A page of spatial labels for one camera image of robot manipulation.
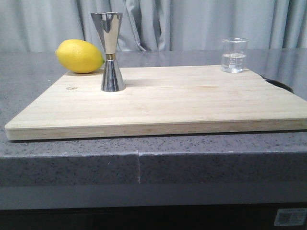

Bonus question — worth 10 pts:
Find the small glass beaker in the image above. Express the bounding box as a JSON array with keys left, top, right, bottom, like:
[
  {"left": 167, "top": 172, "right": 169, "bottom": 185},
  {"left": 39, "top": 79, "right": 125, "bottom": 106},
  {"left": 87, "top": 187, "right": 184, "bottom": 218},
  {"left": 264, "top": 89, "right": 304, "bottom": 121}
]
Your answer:
[{"left": 221, "top": 38, "right": 249, "bottom": 73}]

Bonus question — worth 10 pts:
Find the grey curtain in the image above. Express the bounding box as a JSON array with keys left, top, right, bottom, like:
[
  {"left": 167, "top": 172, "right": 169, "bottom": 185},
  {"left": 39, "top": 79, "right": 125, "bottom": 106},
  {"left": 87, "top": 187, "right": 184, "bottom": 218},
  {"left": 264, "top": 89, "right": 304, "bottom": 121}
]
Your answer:
[{"left": 0, "top": 0, "right": 307, "bottom": 52}]

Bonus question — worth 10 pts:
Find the steel hourglass jigger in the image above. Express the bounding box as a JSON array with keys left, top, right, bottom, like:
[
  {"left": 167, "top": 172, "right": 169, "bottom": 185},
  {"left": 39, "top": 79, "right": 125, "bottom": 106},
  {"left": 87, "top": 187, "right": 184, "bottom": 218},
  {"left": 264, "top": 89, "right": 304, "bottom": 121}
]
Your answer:
[{"left": 91, "top": 12, "right": 125, "bottom": 92}]

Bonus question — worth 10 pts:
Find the yellow lemon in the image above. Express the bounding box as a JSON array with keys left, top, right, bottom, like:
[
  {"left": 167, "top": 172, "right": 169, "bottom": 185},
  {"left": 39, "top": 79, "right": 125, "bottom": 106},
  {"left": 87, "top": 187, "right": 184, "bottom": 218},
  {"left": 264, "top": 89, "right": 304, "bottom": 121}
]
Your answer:
[{"left": 55, "top": 39, "right": 104, "bottom": 74}]

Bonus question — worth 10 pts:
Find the white QR label sticker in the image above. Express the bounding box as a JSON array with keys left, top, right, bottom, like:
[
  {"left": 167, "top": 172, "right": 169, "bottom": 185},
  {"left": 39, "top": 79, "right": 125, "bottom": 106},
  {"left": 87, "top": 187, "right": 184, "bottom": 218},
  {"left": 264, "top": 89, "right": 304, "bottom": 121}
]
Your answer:
[{"left": 274, "top": 208, "right": 307, "bottom": 227}]

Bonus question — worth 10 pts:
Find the wooden cutting board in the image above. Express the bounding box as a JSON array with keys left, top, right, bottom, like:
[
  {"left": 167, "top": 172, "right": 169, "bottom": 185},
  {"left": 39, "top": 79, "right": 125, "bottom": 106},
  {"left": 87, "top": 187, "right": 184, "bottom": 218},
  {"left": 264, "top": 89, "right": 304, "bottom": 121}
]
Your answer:
[{"left": 5, "top": 66, "right": 307, "bottom": 140}]

